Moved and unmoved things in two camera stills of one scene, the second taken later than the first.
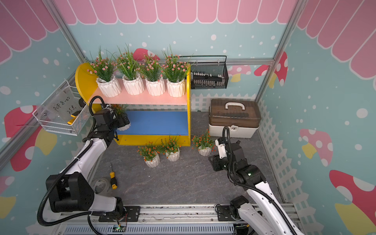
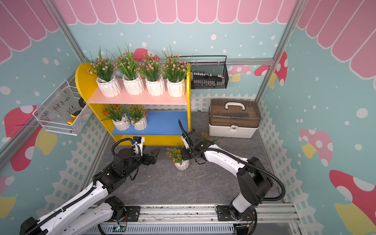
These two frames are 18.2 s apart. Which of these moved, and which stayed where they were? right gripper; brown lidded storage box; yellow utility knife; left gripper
Moved: right gripper; left gripper
Stayed: brown lidded storage box; yellow utility knife
